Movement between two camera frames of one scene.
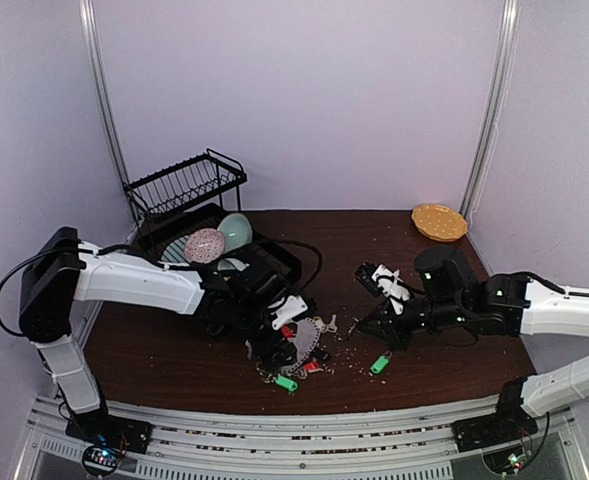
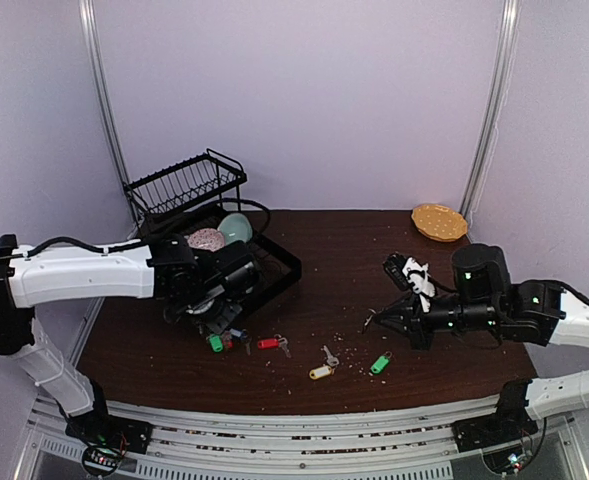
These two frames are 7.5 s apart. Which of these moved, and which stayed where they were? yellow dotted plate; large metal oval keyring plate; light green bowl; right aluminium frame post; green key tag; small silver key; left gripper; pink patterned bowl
Moved: large metal oval keyring plate; left gripper; small silver key; green key tag
Stayed: pink patterned bowl; yellow dotted plate; right aluminium frame post; light green bowl
